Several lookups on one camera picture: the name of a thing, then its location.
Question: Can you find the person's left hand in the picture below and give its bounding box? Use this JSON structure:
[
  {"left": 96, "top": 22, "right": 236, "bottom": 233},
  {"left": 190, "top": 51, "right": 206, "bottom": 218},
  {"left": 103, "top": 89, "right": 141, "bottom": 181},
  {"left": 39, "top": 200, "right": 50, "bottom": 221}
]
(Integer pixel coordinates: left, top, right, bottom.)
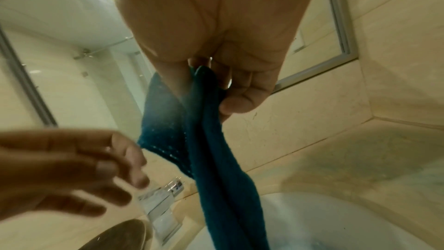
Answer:
[{"left": 0, "top": 128, "right": 150, "bottom": 218}]

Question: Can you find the brown round dish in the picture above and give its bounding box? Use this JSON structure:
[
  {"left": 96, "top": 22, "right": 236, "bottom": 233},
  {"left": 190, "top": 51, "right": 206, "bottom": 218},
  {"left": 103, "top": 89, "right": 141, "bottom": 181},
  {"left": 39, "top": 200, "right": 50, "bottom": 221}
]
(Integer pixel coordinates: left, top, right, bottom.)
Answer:
[{"left": 78, "top": 219, "right": 154, "bottom": 250}]

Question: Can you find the chrome sink faucet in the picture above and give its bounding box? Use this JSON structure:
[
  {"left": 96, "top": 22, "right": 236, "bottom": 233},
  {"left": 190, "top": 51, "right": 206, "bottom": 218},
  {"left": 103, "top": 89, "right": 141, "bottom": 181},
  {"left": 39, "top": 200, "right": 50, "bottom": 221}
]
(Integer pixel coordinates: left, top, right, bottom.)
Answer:
[{"left": 137, "top": 178, "right": 185, "bottom": 242}]

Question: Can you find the person's right hand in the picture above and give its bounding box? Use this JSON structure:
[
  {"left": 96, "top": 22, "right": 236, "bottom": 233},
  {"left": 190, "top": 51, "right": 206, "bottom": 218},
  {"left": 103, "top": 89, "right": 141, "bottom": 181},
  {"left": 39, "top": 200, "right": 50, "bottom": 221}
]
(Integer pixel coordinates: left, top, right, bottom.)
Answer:
[{"left": 100, "top": 0, "right": 321, "bottom": 124}]

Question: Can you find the teal knitted cloth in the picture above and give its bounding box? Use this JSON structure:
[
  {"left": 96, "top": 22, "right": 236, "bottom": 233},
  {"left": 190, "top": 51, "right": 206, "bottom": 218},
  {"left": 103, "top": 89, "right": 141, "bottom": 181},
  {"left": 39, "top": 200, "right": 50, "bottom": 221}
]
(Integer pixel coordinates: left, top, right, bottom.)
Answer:
[{"left": 137, "top": 66, "right": 272, "bottom": 250}]

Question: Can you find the white ceramic sink basin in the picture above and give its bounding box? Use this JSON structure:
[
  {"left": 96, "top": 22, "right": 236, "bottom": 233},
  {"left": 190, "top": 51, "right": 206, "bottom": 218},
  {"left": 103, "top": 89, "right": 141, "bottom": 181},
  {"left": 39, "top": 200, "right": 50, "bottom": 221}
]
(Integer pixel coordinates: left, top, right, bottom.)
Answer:
[{"left": 256, "top": 190, "right": 444, "bottom": 250}]

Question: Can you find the silver framed wall mirror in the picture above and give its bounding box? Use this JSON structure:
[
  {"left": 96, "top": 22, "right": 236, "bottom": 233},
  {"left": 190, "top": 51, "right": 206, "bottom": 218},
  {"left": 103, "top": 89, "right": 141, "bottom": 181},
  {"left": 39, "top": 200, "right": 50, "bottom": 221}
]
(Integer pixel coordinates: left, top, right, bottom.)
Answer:
[{"left": 0, "top": 0, "right": 359, "bottom": 162}]

